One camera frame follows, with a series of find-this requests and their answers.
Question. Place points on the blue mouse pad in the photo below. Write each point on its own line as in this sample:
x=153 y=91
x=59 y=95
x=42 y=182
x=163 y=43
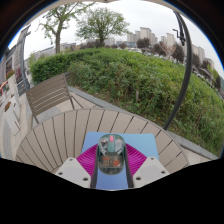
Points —
x=140 y=141

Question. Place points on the curved black pole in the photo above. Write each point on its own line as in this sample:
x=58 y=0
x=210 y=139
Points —
x=186 y=73

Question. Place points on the grey slatted outdoor chair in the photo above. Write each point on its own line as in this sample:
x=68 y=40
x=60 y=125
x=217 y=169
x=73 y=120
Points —
x=48 y=93

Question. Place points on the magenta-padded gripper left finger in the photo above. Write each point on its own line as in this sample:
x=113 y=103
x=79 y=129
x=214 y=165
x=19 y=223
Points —
x=75 y=168

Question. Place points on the transparent computer mouse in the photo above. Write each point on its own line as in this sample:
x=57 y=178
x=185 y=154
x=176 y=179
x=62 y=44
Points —
x=111 y=153

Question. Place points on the white planter box with flowers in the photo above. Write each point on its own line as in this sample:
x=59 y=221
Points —
x=11 y=120

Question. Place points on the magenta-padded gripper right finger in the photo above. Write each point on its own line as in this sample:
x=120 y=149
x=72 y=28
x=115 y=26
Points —
x=146 y=168

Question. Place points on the tall dark sign board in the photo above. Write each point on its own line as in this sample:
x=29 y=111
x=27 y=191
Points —
x=21 y=60

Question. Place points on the distant apartment buildings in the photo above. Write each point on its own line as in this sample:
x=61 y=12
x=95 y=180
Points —
x=145 y=33

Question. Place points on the round leafy tree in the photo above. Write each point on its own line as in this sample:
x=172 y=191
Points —
x=100 y=23

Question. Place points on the tree with bare trunk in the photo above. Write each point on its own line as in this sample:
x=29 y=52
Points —
x=58 y=33

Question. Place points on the green hedge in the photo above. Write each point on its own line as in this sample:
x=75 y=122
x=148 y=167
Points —
x=126 y=83

